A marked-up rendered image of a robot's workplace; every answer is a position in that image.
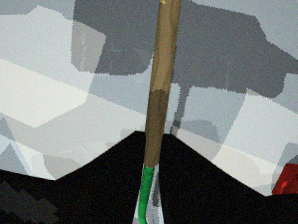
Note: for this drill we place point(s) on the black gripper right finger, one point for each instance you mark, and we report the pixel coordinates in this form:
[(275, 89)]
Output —
[(194, 191)]

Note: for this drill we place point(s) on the green string with wooden stick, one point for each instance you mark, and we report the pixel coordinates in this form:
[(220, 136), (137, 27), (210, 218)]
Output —
[(166, 39)]

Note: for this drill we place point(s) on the red cube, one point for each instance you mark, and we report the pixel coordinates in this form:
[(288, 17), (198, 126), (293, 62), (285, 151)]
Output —
[(288, 181)]

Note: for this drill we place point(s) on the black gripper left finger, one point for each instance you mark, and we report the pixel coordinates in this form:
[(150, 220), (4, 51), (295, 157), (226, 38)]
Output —
[(104, 191)]

